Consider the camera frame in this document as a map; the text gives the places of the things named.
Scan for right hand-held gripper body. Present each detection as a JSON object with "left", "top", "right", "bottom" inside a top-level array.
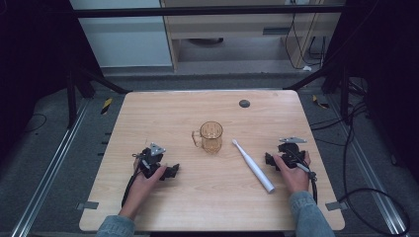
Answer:
[{"left": 277, "top": 136, "right": 308, "bottom": 170}]

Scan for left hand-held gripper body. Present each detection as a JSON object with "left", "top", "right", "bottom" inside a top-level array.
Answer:
[{"left": 131, "top": 141, "right": 167, "bottom": 181}]

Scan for white electric toothbrush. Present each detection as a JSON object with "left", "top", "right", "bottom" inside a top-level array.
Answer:
[{"left": 231, "top": 138, "right": 276, "bottom": 195}]

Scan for amber transparent cup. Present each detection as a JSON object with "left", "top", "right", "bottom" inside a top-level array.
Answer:
[{"left": 191, "top": 120, "right": 224, "bottom": 155}]

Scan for person's right hand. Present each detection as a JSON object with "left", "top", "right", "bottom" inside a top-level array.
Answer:
[{"left": 273, "top": 150, "right": 312, "bottom": 196}]

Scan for person's left hand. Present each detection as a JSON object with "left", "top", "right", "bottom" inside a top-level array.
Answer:
[{"left": 128, "top": 157, "right": 168, "bottom": 202}]

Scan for yellow black tape strip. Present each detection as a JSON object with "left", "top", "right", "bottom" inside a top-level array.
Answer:
[
  {"left": 311, "top": 94, "right": 330, "bottom": 110},
  {"left": 100, "top": 97, "right": 114, "bottom": 116}
]

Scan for black metal stand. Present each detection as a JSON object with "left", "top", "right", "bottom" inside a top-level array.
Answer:
[
  {"left": 64, "top": 62, "right": 133, "bottom": 130},
  {"left": 283, "top": 62, "right": 353, "bottom": 126}
]

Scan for white cabinet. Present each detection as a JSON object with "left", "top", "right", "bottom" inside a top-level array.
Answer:
[{"left": 68, "top": 0, "right": 173, "bottom": 69}]

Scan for dark curtain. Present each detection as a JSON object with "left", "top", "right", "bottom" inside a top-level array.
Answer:
[
  {"left": 0, "top": 0, "right": 103, "bottom": 166},
  {"left": 324, "top": 0, "right": 419, "bottom": 186}
]

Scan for light wooden desk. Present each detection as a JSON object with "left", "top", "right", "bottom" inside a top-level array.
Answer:
[{"left": 159, "top": 0, "right": 342, "bottom": 72}]

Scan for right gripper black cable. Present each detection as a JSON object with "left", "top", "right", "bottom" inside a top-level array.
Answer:
[{"left": 286, "top": 148, "right": 319, "bottom": 205}]

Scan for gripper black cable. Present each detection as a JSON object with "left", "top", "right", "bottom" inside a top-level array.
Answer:
[
  {"left": 286, "top": 148, "right": 319, "bottom": 205},
  {"left": 121, "top": 154, "right": 143, "bottom": 208}
]

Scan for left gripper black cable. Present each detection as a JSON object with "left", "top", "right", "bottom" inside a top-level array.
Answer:
[{"left": 121, "top": 154, "right": 143, "bottom": 208}]

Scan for black looped floor cable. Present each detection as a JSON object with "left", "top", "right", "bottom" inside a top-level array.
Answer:
[{"left": 309, "top": 98, "right": 411, "bottom": 237}]

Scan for grey metal table bracket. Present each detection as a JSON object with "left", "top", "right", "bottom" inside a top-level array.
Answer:
[
  {"left": 324, "top": 200, "right": 349, "bottom": 212},
  {"left": 76, "top": 200, "right": 100, "bottom": 211}
]

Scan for metal floor rail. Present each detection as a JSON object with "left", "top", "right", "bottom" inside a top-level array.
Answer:
[
  {"left": 325, "top": 94, "right": 410, "bottom": 237},
  {"left": 9, "top": 98, "right": 91, "bottom": 237}
]

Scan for black hanging desk cables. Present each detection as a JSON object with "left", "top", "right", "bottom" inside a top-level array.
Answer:
[{"left": 284, "top": 12, "right": 328, "bottom": 71}]

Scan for thin black floor cable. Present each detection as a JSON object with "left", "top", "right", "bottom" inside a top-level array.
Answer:
[{"left": 23, "top": 113, "right": 48, "bottom": 134}]

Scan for black horizontal frame bar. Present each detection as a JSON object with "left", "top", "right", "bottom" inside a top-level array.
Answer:
[{"left": 69, "top": 5, "right": 346, "bottom": 19}]

